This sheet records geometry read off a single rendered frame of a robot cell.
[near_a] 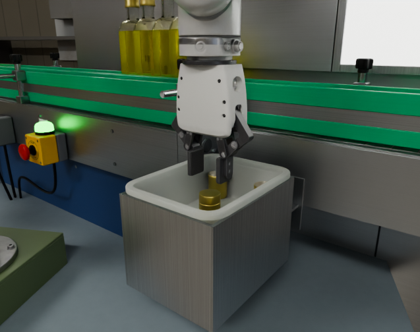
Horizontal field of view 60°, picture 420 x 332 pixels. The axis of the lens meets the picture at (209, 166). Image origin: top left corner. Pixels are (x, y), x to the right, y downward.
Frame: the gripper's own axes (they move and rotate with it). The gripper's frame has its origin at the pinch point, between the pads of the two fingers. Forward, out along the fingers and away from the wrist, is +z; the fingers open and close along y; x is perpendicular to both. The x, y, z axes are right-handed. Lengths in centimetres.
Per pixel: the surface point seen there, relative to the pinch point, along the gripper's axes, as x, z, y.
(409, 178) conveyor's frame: -17.1, 1.4, -24.2
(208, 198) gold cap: 1.5, 4.6, -0.9
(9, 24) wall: -142, -38, 378
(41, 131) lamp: -1, 2, 53
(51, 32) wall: -163, -30, 335
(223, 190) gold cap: -7.4, 7.0, 2.9
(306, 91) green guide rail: -18.5, -10.0, -6.3
